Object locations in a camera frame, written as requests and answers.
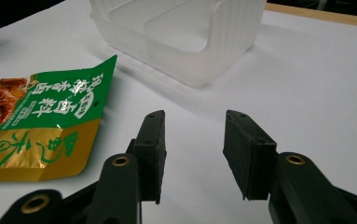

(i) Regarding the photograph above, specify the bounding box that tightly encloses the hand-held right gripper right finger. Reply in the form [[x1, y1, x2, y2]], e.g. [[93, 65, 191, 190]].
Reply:
[[222, 109, 279, 201]]

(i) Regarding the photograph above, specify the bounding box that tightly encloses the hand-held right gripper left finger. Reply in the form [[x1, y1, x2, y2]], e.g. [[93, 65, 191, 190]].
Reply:
[[126, 109, 168, 205]]

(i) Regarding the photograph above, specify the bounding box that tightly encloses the green and gold seasoning packet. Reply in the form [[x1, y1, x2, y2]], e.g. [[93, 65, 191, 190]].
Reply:
[[0, 54, 118, 183]]

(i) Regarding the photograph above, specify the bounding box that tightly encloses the translucent plastic container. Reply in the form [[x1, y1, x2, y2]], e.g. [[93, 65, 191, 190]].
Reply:
[[89, 0, 268, 88]]

